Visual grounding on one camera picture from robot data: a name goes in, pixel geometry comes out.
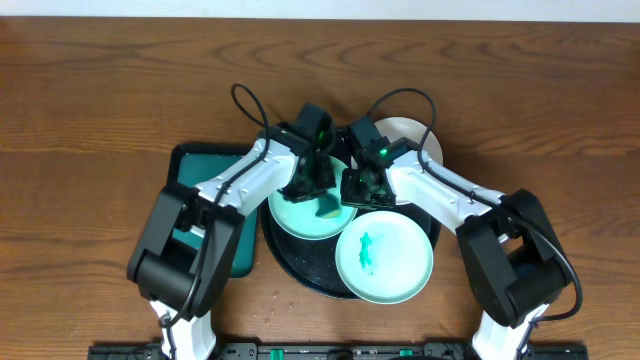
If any green yellow sponge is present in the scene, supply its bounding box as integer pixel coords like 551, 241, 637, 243
315, 193, 342, 219

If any mint green plate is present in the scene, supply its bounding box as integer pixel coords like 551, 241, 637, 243
268, 156, 357, 241
335, 211, 434, 305

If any white pink plate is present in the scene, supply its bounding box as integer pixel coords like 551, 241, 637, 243
372, 117, 444, 210

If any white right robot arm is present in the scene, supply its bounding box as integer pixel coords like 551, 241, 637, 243
340, 147, 583, 359

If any round black serving tray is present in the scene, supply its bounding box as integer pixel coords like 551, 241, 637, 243
260, 127, 441, 301

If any black rectangular water tray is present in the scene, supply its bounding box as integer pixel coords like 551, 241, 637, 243
167, 143, 258, 278

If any mint green plate front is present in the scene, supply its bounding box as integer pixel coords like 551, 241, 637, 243
335, 211, 434, 305

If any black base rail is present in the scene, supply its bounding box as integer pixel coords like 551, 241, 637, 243
87, 341, 589, 360

